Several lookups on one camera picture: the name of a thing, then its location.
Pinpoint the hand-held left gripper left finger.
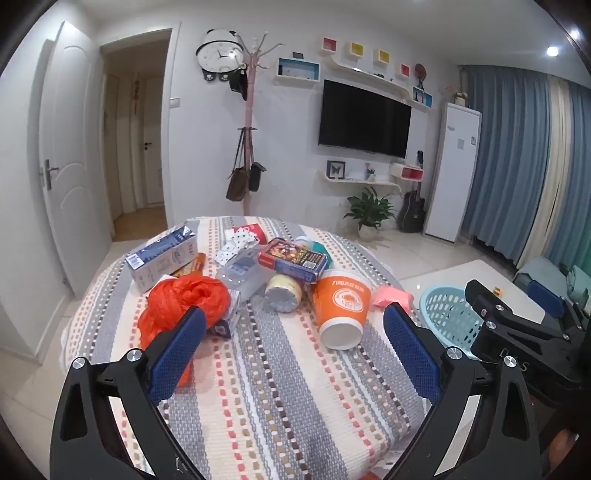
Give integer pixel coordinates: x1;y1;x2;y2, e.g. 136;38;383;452
50;305;208;480

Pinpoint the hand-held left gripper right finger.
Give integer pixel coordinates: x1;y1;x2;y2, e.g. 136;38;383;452
383;302;555;480

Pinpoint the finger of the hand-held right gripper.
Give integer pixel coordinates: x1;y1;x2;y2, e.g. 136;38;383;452
529;280;591;330
464;279;561;335

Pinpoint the light blue plastic basket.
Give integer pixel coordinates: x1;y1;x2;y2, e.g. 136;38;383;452
419;285;485;358

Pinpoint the orange plastic bag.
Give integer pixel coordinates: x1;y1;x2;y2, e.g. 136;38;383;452
139;274;232;388

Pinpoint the pink packet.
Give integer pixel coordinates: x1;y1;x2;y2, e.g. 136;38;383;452
373;285;413;311

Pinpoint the orange paper cup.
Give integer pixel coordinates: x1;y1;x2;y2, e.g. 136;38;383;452
311;269;374;349

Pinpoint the orange snack wrapper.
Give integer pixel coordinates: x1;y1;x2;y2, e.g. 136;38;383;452
173;253;207;278

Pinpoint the blue white milk carton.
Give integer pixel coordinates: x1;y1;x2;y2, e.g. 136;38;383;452
126;224;199;294

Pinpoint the pink yogurt bottle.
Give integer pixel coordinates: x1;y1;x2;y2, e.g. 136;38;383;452
264;234;315;315

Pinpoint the polka dot tissue packet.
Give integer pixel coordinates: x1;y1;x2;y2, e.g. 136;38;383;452
215;229;259;266

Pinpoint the teal packet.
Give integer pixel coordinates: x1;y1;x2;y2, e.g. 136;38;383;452
307;237;333;268

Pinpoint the red printed card box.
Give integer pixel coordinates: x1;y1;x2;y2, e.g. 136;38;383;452
257;237;329;283

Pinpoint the teal sofa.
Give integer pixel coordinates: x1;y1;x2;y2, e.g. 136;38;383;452
512;256;591;319

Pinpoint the white coffee table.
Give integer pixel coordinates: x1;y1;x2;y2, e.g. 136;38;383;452
399;259;548;333

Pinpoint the striped woven tablecloth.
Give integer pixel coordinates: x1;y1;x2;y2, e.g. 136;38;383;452
65;216;432;480

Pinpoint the black acoustic guitar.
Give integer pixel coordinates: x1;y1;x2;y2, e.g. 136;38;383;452
397;182;426;234

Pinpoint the white standing air conditioner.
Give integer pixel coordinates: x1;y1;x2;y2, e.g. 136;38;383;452
424;102;482;243

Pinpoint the green potted plant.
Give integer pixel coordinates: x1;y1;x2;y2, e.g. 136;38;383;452
342;187;397;240

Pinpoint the red white drawer box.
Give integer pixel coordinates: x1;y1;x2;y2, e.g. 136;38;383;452
389;162;424;182

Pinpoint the blue striped curtain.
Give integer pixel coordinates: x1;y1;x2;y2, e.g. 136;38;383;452
462;65;591;278

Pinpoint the brown hanging bag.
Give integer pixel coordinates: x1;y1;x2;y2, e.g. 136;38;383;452
226;129;250;202

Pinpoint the white hallway door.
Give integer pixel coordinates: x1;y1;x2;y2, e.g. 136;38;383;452
139;76;166;204

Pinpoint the black hanging bag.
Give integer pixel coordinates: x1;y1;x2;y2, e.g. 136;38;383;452
248;134;267;192

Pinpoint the white room door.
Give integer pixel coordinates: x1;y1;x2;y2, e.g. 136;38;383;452
39;34;114;296

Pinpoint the pink coat rack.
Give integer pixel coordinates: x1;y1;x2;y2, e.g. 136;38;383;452
228;30;284;217

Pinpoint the black hanging cap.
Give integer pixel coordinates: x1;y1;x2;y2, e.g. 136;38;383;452
228;65;250;100

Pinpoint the white low wall shelf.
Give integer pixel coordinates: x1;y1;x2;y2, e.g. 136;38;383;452
317;168;400;188

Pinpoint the black wall television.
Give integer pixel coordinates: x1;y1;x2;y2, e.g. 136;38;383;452
318;79;413;158

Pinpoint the metal door handle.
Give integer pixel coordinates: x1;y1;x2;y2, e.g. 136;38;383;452
41;159;61;189

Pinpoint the white curved wall shelf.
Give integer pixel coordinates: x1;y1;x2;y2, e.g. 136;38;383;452
323;53;432;109

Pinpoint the blue-edged wall box shelf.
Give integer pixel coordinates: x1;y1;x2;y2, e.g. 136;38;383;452
276;58;321;84

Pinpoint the panda wall clock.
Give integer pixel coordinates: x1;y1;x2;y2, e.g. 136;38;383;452
194;29;245;84

